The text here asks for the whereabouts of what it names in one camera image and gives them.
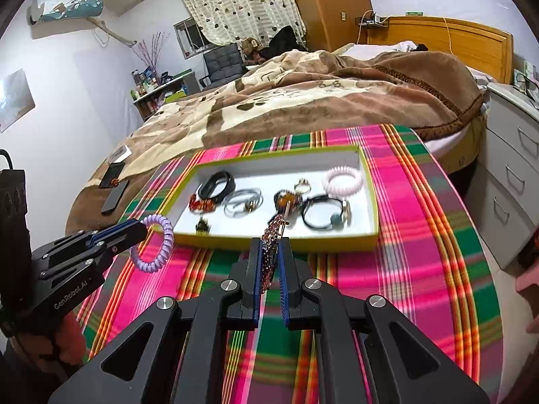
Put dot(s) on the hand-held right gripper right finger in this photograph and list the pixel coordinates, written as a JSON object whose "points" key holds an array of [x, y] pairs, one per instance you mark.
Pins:
{"points": [[283, 288]]}

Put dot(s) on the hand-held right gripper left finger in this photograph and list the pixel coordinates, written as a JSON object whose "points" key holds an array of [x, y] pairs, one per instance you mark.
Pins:
{"points": [[254, 280]]}

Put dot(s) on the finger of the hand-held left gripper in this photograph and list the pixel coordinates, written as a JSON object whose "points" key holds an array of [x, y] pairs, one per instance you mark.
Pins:
{"points": [[124, 228], [126, 243]]}

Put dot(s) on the small black hair ornament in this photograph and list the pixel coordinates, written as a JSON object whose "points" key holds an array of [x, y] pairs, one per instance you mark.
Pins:
{"points": [[203, 225]]}

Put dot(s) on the yellow-green cardboard tray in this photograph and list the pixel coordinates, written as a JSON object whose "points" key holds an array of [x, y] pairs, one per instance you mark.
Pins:
{"points": [[269, 176]]}

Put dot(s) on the person's left forearm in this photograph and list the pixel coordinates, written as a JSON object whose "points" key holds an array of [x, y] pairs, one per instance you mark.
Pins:
{"points": [[21, 383]]}

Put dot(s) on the person's left hand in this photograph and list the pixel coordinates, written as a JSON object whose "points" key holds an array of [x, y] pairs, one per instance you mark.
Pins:
{"points": [[71, 336]]}

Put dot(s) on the black phone with red charm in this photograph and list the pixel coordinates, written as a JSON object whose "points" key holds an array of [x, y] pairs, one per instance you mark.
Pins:
{"points": [[111, 174]]}

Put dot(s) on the white card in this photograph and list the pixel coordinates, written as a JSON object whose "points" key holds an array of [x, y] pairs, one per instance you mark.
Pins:
{"points": [[118, 154]]}

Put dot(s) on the black wrist band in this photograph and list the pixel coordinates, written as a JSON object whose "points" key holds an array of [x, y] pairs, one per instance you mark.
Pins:
{"points": [[205, 190]]}

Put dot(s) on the pink green plaid tablecloth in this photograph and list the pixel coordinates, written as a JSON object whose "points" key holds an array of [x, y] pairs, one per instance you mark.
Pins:
{"points": [[400, 240]]}

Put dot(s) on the group of bottles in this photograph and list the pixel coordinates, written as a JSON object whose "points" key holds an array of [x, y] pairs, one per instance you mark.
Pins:
{"points": [[145, 84]]}

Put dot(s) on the white desk shelf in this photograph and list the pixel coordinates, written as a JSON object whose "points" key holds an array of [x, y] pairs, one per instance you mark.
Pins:
{"points": [[168, 88]]}

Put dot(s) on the brown printed blanket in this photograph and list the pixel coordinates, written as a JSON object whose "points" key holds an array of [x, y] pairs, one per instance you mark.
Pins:
{"points": [[294, 105]]}

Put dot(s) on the purple decorative branches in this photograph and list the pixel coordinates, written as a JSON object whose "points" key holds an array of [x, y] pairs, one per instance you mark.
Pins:
{"points": [[151, 50]]}

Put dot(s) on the black office chair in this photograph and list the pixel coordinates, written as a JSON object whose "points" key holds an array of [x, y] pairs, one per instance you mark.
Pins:
{"points": [[223, 63]]}

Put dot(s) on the window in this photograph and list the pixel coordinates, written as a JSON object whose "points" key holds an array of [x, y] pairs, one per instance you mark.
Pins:
{"points": [[189, 38]]}

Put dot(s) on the brown teddy bear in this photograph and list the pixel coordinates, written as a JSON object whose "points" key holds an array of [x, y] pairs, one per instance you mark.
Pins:
{"points": [[252, 48]]}

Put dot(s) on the black bag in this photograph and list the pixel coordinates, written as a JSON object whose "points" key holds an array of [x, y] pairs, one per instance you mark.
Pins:
{"points": [[282, 42]]}

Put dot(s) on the pink plastic item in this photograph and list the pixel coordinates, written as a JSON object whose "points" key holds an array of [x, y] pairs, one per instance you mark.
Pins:
{"points": [[528, 282]]}

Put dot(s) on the heart print curtain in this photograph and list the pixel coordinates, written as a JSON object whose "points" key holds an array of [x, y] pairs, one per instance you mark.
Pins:
{"points": [[236, 4]]}

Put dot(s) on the white pillow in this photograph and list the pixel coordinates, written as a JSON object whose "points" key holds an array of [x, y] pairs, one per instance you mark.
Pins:
{"points": [[379, 50]]}

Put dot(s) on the white nightstand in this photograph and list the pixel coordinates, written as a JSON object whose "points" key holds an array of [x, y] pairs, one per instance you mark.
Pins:
{"points": [[505, 155]]}

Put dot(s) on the black garment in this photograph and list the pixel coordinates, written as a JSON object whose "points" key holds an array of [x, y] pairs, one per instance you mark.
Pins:
{"points": [[420, 47]]}

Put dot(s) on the wooden wardrobe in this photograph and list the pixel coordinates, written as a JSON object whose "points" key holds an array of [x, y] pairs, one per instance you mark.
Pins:
{"points": [[328, 4]]}

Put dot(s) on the wooden bed headboard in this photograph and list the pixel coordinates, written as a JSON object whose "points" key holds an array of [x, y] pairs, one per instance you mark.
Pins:
{"points": [[463, 42]]}

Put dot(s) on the black glasses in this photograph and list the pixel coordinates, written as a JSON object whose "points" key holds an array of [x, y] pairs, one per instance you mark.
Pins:
{"points": [[526, 82]]}

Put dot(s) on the wall pipe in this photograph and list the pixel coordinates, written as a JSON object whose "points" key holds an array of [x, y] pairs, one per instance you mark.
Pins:
{"points": [[111, 31]]}

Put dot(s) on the wall air conditioner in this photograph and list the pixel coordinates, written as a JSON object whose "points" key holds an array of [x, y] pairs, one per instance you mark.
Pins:
{"points": [[63, 6]]}

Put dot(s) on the small wall shelf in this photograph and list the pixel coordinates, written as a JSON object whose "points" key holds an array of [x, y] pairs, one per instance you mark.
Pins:
{"points": [[372, 23]]}

